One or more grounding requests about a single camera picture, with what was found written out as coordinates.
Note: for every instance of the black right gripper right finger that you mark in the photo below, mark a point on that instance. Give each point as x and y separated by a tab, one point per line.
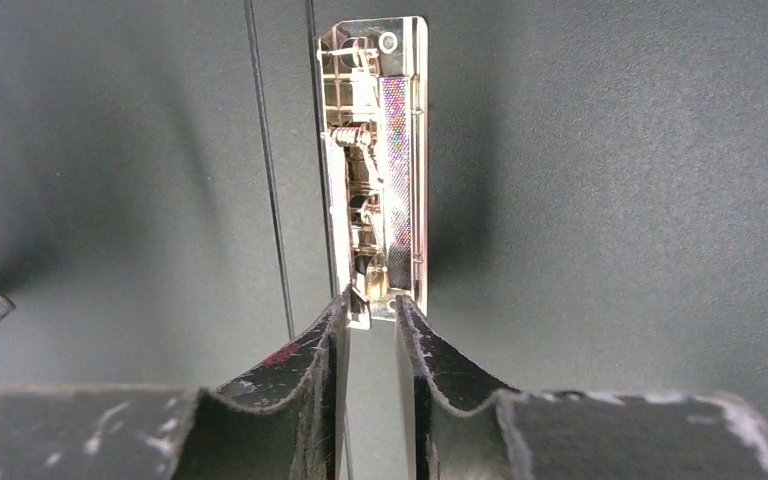
461	422

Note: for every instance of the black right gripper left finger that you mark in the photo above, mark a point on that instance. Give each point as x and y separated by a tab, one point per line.
282	419

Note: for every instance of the metal folder clip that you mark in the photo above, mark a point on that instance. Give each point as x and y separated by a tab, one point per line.
372	79

